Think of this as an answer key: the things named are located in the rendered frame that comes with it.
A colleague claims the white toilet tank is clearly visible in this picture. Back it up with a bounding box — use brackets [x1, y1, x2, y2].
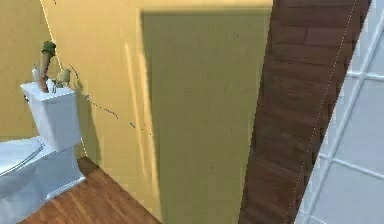
[19, 79, 83, 154]

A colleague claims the white toilet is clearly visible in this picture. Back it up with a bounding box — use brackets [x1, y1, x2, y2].
[0, 136, 86, 224]

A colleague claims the brown stick with green top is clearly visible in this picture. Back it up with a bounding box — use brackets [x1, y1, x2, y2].
[37, 40, 57, 94]

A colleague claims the white roll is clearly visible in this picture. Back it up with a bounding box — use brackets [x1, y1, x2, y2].
[31, 67, 42, 84]

